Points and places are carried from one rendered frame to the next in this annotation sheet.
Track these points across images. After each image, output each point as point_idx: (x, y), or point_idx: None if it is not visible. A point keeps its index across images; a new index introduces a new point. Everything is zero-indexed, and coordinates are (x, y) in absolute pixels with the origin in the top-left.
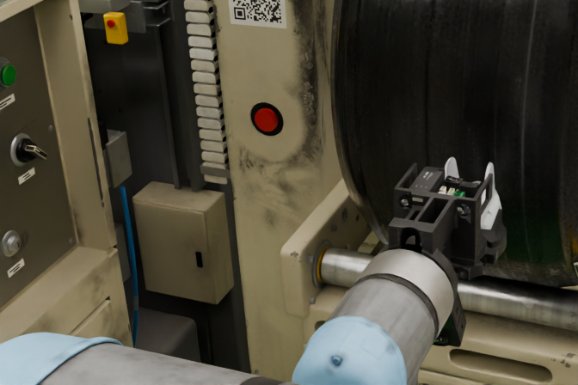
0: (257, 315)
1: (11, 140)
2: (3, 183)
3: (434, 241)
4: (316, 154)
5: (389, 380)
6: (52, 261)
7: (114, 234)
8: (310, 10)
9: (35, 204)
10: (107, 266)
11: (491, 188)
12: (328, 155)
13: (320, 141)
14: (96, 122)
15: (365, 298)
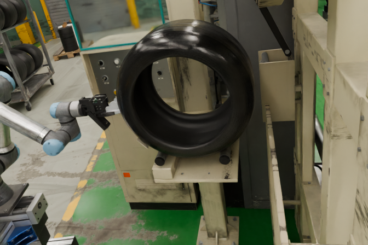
0: None
1: (156, 70)
2: (154, 77)
3: (80, 102)
4: (184, 99)
5: (51, 110)
6: (166, 97)
7: (176, 98)
8: (178, 65)
9: (162, 84)
10: (173, 103)
11: (99, 103)
12: (191, 102)
13: (185, 97)
14: (172, 74)
15: (65, 101)
